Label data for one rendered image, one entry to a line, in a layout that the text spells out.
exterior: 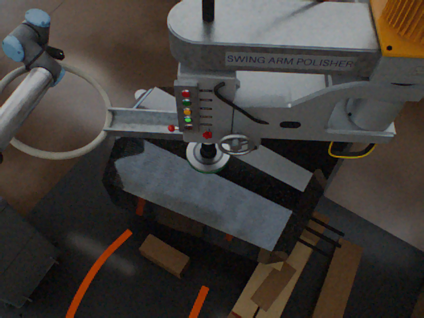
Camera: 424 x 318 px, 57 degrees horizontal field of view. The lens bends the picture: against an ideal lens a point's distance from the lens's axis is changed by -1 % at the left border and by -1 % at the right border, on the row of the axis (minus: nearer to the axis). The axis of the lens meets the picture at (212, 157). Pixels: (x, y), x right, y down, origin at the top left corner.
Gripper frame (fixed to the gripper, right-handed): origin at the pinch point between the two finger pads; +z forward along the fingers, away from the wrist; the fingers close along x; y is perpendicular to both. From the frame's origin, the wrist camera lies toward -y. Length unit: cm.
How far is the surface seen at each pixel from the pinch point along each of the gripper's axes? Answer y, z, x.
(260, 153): -87, -8, 69
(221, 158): -66, -6, 65
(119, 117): -25.3, -6.4, 33.4
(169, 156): -50, 11, 51
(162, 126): -40, -14, 46
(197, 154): -57, -1, 58
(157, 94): -60, 14, 13
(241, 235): -67, 10, 101
